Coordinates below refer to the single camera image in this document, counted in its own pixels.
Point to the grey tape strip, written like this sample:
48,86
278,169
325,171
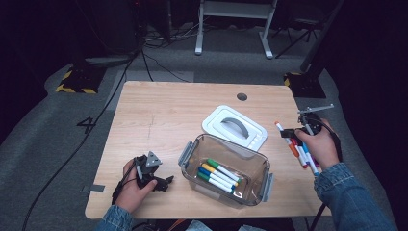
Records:
96,188

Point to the orange marker pen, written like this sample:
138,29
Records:
293,150

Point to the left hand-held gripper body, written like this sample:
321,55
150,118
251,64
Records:
150,166

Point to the person's left leg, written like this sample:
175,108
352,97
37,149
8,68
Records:
198,226

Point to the white desk frame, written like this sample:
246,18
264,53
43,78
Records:
235,9

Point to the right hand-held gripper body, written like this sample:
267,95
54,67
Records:
312,123

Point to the dark green marker pen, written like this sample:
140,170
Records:
202,175

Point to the yellow marker pen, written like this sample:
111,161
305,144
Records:
208,167

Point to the black stand with striped base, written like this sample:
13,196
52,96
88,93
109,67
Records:
83,82
308,85

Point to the person's leg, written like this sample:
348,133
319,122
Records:
198,226
251,228

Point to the person's right leg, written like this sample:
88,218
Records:
251,228

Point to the person's left hand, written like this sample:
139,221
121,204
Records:
130,195

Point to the person's right hand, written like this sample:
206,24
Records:
324,147

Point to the clear plastic storage box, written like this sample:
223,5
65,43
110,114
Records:
250,166

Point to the black tripod stand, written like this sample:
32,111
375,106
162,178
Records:
306,22

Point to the light blue marker pen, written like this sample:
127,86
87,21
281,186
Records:
311,163

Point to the red marker pen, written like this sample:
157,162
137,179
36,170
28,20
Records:
300,156

